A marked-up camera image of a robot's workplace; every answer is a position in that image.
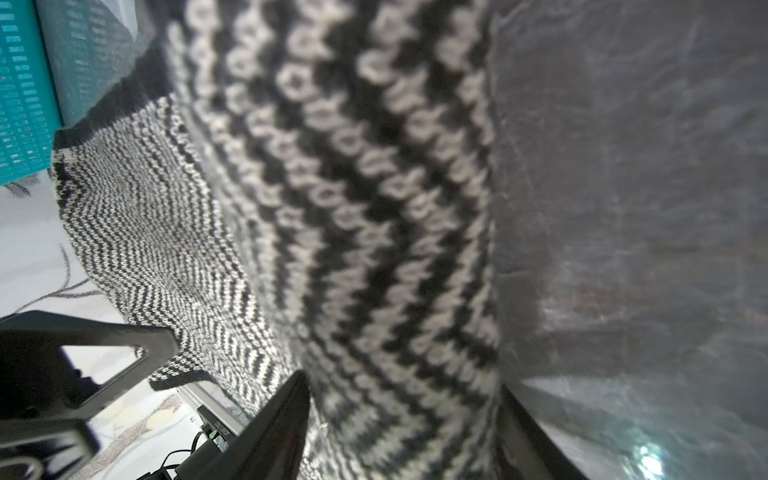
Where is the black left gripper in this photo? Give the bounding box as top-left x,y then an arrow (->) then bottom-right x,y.
1,310 -> 180,480

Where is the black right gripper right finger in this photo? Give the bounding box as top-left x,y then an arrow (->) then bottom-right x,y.
496,386 -> 587,480

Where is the teal plastic basket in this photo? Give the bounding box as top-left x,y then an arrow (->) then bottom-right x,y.
1,0 -> 154,185

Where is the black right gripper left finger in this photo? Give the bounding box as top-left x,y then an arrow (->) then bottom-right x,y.
175,371 -> 311,480

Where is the black white knitted scarf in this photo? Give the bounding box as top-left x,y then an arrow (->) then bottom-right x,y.
52,1 -> 501,479

